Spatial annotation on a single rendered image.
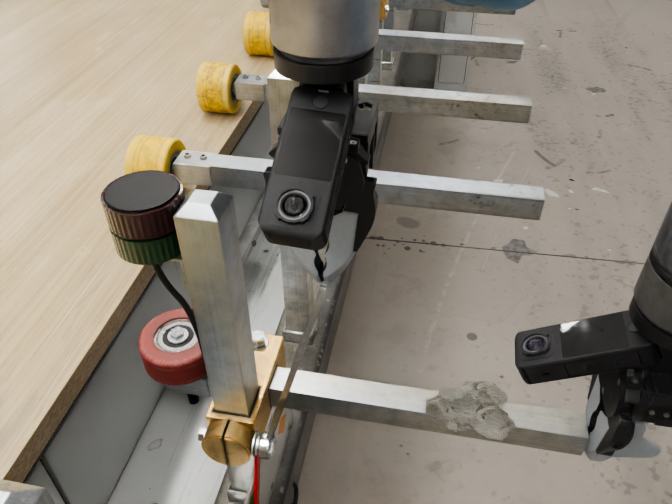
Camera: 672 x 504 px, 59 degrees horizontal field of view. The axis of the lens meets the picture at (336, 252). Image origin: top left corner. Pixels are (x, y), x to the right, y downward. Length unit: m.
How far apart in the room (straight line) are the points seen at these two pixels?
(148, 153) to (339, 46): 0.45
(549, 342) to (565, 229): 1.84
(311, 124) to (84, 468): 0.54
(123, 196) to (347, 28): 0.20
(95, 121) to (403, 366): 1.10
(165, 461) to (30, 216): 0.37
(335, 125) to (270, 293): 0.69
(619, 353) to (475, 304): 1.46
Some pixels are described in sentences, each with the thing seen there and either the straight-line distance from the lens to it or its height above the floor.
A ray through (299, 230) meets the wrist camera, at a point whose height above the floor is 1.13.
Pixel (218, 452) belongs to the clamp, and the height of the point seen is 0.84.
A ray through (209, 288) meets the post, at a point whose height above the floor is 1.04.
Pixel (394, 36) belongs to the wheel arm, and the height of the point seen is 0.96.
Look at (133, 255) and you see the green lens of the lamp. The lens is 0.48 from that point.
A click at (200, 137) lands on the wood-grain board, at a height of 0.90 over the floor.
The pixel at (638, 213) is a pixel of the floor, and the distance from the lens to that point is 2.59.
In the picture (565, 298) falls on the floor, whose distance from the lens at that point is 2.09.
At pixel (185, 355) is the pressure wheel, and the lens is 0.62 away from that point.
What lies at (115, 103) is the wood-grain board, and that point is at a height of 0.90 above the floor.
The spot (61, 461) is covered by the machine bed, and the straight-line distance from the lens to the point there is 0.76.
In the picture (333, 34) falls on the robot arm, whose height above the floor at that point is 1.23.
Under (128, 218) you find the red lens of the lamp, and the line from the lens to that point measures 0.45.
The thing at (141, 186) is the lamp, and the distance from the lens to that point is 0.48.
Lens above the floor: 1.37
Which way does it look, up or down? 40 degrees down
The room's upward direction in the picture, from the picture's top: straight up
